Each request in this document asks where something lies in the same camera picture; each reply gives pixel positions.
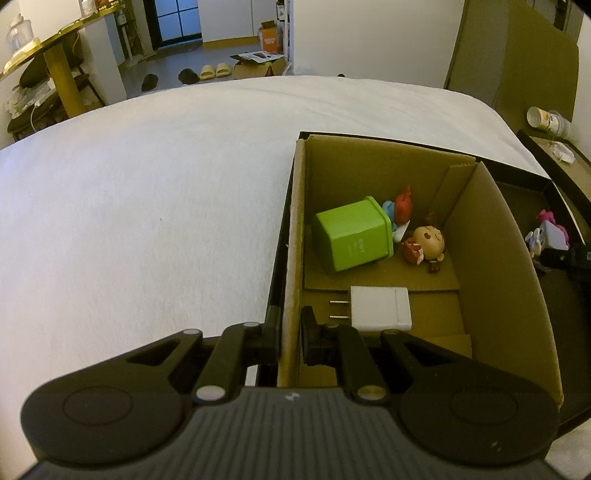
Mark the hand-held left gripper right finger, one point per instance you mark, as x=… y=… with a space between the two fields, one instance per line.
x=307 y=339

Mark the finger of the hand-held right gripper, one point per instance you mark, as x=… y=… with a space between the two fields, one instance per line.
x=556 y=259

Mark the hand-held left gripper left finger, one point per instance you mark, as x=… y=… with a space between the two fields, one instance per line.
x=271 y=339

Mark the purple toy figure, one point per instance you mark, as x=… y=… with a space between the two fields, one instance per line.
x=551 y=235

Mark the brown cardboard box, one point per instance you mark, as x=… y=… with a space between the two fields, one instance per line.
x=498 y=286

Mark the black tray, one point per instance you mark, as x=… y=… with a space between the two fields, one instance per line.
x=517 y=198

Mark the white plug charger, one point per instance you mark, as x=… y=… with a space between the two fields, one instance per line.
x=381 y=307

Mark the green square box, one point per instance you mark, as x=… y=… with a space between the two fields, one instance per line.
x=351 y=235

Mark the round-headed doll figure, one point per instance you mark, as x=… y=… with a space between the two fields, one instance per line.
x=427 y=242

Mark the red and blue toy figure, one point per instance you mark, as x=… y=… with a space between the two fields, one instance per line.
x=402 y=205

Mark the dark nightstand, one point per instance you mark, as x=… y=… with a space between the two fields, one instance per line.
x=549 y=154

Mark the small white object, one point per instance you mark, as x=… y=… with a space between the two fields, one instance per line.
x=563 y=152

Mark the clear plastic cup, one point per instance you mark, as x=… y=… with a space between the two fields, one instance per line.
x=560 y=124

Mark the paper cup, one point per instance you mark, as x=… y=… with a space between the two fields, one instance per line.
x=539 y=117

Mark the olive headboard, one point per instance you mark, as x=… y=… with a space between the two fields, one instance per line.
x=517 y=50

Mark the yellow slipper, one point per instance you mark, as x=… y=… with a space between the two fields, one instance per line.
x=224 y=69
x=207 y=72

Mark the black shoe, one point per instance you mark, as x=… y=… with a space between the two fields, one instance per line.
x=149 y=82
x=188 y=76

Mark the flat cardboard box with paper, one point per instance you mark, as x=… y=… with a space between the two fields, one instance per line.
x=256 y=62

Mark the orange box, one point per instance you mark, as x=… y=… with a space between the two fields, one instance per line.
x=270 y=38

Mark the dark glass door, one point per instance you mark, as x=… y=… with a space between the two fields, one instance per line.
x=178 y=18

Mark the gold-topped round table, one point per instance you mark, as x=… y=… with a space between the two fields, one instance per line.
x=62 y=78

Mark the black chair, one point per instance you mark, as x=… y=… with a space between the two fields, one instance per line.
x=37 y=74

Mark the clear plastic containers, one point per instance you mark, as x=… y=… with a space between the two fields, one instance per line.
x=18 y=32

